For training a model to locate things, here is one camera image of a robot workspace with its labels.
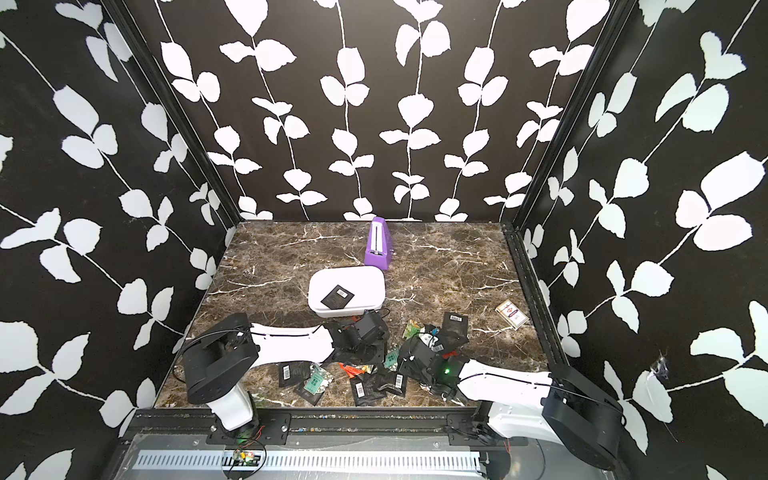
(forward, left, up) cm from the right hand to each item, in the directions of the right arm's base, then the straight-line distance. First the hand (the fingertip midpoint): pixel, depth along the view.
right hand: (395, 358), depth 84 cm
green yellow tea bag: (+10, -5, -2) cm, 11 cm away
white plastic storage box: (+26, +10, 0) cm, 28 cm away
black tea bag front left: (-4, +29, -2) cm, 29 cm away
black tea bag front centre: (-9, +8, -2) cm, 12 cm away
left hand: (+2, +1, 0) cm, 2 cm away
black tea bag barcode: (+9, -19, -2) cm, 21 cm away
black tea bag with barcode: (+20, +20, -1) cm, 28 cm away
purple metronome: (+36, +6, +5) cm, 37 cm away
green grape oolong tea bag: (-6, +22, -2) cm, 22 cm away
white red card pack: (+14, -37, -1) cm, 40 cm away
